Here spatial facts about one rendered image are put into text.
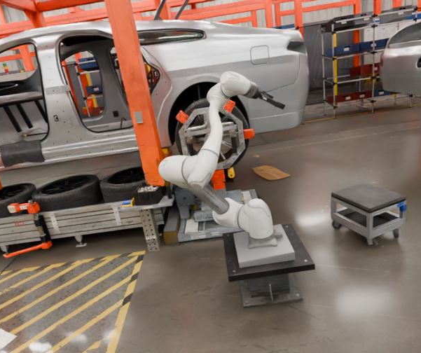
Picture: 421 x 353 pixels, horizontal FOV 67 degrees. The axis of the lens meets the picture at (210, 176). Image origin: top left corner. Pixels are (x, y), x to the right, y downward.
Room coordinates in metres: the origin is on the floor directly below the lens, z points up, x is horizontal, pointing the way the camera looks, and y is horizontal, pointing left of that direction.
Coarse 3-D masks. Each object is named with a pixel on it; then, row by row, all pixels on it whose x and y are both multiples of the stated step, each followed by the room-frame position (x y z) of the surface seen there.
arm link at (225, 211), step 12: (180, 156) 1.54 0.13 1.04; (168, 168) 1.51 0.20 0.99; (180, 168) 1.47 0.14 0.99; (168, 180) 1.54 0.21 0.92; (180, 180) 1.48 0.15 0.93; (192, 192) 1.62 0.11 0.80; (204, 192) 1.63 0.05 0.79; (216, 192) 1.72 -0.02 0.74; (216, 204) 1.71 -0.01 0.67; (228, 204) 1.79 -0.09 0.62; (216, 216) 1.79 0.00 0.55; (228, 216) 1.76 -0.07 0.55; (240, 228) 1.79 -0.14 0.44
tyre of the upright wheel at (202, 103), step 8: (192, 104) 2.78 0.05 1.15; (200, 104) 2.73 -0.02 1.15; (208, 104) 2.72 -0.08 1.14; (184, 112) 2.74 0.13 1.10; (232, 112) 2.72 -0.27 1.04; (240, 112) 2.72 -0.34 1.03; (176, 128) 2.75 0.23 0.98; (248, 128) 2.72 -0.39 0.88; (176, 136) 2.75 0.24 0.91; (176, 144) 2.75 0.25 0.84; (248, 144) 2.72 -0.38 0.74
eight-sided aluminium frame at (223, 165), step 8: (192, 112) 2.67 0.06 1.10; (200, 112) 2.65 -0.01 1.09; (208, 112) 2.64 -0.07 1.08; (224, 112) 2.64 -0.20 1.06; (192, 120) 2.65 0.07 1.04; (240, 120) 2.65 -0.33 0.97; (184, 128) 2.66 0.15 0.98; (240, 128) 2.64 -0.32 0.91; (240, 136) 2.63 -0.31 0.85; (184, 144) 2.66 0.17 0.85; (240, 144) 2.63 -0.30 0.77; (184, 152) 2.66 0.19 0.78; (240, 152) 2.63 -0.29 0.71; (232, 160) 2.64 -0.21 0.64; (216, 168) 2.64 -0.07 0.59; (224, 168) 2.64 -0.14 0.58
